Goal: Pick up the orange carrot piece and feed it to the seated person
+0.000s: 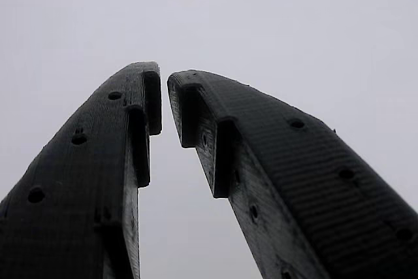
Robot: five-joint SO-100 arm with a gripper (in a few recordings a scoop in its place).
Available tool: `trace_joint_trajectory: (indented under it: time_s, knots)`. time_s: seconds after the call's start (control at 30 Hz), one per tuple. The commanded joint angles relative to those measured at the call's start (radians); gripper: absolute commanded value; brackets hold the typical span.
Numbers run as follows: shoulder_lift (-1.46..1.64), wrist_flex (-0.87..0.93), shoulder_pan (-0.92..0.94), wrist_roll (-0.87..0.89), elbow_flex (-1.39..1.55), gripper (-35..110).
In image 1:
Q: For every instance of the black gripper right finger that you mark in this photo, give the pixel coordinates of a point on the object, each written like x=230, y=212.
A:
x=294, y=177

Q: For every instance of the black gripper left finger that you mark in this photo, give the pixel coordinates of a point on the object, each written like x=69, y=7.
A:
x=81, y=177

